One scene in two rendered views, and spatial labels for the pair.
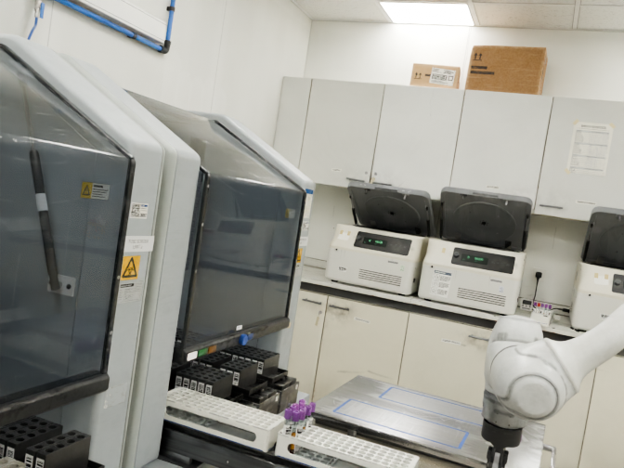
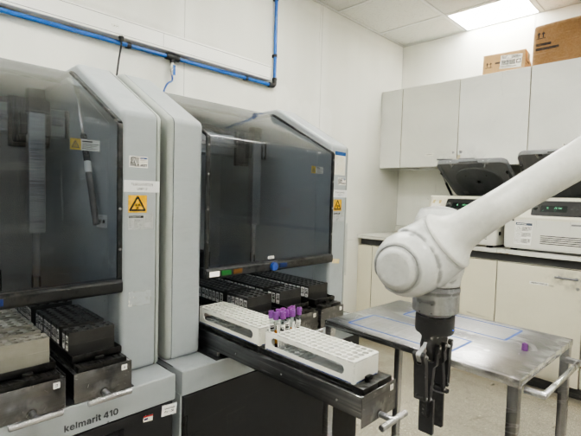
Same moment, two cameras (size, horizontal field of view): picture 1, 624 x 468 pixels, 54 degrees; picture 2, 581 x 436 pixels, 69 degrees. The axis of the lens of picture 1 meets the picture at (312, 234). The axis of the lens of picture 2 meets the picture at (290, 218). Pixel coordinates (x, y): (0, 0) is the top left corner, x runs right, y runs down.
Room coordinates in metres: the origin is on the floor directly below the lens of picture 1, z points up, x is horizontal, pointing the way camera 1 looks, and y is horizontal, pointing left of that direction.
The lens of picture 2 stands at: (0.30, -0.50, 1.23)
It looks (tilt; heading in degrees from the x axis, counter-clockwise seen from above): 3 degrees down; 24
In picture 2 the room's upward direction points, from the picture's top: 2 degrees clockwise
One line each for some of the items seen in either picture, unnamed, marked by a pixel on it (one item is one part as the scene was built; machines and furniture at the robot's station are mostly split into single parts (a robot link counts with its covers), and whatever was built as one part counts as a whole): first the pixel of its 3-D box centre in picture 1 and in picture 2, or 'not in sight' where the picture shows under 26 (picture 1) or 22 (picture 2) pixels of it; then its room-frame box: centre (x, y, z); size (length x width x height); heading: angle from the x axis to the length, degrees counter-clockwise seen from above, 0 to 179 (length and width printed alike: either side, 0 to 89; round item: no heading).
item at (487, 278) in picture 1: (478, 248); (562, 200); (3.74, -1.03, 1.24); 0.62 x 0.56 x 0.69; 160
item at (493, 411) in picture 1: (505, 408); (435, 299); (1.19, -0.43, 1.03); 0.09 x 0.09 x 0.06
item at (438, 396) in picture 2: not in sight; (436, 407); (1.21, -0.44, 0.80); 0.03 x 0.01 x 0.07; 69
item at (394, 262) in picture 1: (386, 237); (475, 201); (3.95, -0.48, 1.22); 0.62 x 0.56 x 0.64; 157
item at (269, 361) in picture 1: (267, 365); (316, 291); (1.87, 0.07, 0.85); 0.12 x 0.02 x 0.06; 158
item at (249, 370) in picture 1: (245, 375); (289, 297); (1.72, 0.13, 0.85); 0.12 x 0.02 x 0.06; 159
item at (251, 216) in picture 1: (182, 214); (235, 180); (1.74, 0.37, 1.28); 0.61 x 0.51 x 0.63; 159
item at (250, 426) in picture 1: (219, 420); (239, 323); (1.41, 0.15, 0.83); 0.30 x 0.10 x 0.06; 69
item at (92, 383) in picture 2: not in sight; (60, 343); (1.15, 0.60, 0.78); 0.73 x 0.14 x 0.09; 69
